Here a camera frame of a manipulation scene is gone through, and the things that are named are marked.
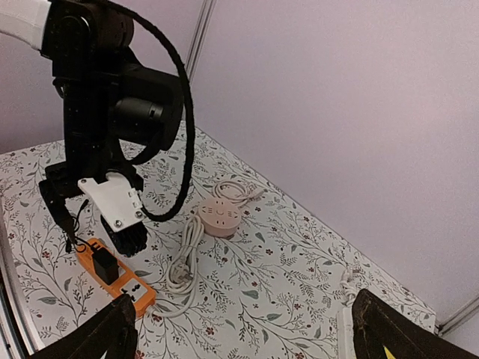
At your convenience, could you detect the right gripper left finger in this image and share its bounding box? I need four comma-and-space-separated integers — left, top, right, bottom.
32, 295, 138, 358

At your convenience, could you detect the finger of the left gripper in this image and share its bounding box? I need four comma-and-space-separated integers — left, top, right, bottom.
39, 186, 80, 247

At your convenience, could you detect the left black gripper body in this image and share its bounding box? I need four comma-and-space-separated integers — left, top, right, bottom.
39, 156, 144, 209

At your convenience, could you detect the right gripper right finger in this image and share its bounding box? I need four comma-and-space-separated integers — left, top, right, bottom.
352, 289, 478, 359

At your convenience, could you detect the yellow cube socket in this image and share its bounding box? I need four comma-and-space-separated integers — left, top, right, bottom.
383, 346, 396, 359

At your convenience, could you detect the white power strip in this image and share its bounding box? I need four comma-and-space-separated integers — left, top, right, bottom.
337, 307, 356, 359

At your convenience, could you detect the orange power strip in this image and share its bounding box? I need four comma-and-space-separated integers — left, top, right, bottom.
77, 238, 156, 319

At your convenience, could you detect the black power adapter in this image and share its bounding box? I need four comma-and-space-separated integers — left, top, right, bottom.
91, 242, 119, 285

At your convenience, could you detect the pink round socket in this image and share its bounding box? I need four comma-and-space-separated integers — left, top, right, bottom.
197, 197, 242, 238

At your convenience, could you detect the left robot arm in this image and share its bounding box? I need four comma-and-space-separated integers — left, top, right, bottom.
1, 1, 195, 257

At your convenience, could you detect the floral table mat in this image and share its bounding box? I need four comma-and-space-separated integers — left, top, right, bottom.
1, 132, 436, 358

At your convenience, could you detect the black adapter cable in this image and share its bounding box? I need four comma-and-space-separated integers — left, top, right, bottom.
64, 198, 93, 255

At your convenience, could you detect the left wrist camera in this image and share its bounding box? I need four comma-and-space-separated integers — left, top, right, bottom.
78, 172, 147, 257

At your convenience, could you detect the right aluminium post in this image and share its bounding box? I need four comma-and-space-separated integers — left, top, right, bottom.
436, 297, 478, 337

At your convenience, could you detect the aluminium post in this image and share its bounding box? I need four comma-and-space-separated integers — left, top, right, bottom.
436, 297, 478, 337
185, 0, 217, 82

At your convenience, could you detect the white cable of orange strip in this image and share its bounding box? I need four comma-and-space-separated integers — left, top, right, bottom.
147, 213, 206, 319

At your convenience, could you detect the left aluminium post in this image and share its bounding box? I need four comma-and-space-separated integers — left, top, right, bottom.
185, 0, 217, 82

